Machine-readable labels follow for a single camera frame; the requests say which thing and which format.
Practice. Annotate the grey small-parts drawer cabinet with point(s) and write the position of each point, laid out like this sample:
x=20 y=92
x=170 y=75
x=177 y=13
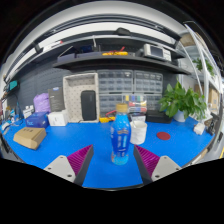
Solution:
x=154 y=101
x=115 y=81
x=148 y=82
x=108 y=102

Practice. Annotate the purple plastic bag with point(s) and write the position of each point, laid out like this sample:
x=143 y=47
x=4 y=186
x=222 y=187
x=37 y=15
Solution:
x=42 y=102

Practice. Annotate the white power adapter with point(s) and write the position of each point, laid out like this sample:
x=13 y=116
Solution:
x=199 y=128

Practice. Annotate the yellow multimeter with red leads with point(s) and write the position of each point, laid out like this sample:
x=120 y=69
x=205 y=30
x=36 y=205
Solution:
x=105 y=119

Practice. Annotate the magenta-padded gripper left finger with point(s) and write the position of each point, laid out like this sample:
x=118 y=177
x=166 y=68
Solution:
x=63 y=166

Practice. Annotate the black rectangular device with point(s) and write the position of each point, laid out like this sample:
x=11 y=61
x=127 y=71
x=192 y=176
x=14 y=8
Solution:
x=88 y=105

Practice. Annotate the drawer cabinet with coloured labels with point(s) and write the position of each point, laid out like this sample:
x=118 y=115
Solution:
x=136 y=100

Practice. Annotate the green potted plant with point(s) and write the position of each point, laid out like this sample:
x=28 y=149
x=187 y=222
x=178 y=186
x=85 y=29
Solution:
x=180 y=100

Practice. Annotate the white bench instrument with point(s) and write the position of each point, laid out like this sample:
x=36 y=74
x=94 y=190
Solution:
x=156 y=52

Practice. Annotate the dark grey upright box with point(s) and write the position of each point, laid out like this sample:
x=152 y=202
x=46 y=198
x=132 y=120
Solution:
x=56 y=98

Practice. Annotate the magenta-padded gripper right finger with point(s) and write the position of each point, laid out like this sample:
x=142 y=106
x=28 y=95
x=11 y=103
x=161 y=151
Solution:
x=161 y=166

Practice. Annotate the black flat case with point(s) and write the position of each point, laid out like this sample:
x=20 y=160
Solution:
x=157 y=117

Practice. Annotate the white perforated storage bin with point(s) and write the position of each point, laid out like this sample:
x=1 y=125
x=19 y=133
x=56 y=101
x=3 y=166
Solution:
x=72 y=96

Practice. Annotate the flat round red coaster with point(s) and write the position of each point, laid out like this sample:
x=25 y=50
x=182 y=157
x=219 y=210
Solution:
x=163 y=135

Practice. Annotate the blue drink bottle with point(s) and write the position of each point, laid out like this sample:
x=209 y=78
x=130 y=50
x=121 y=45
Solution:
x=120 y=136

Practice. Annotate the brown cardboard box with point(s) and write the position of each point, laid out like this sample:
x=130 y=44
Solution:
x=29 y=137

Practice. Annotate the black box with white label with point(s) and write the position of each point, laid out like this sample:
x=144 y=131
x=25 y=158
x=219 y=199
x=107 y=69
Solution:
x=138 y=117

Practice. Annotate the white carton box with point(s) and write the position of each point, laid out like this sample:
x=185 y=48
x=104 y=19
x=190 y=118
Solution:
x=58 y=118

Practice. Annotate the blue carton box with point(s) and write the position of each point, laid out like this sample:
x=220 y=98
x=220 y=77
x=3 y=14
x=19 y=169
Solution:
x=37 y=120

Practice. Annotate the white ribbed paper cup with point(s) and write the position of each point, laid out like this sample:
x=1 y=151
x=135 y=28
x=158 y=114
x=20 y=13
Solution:
x=138 y=133

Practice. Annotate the yellow hand tool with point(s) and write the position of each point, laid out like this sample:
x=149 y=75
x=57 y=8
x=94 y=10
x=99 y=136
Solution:
x=115 y=53

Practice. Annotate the white shelf unit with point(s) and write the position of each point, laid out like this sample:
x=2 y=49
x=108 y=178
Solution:
x=206 y=83

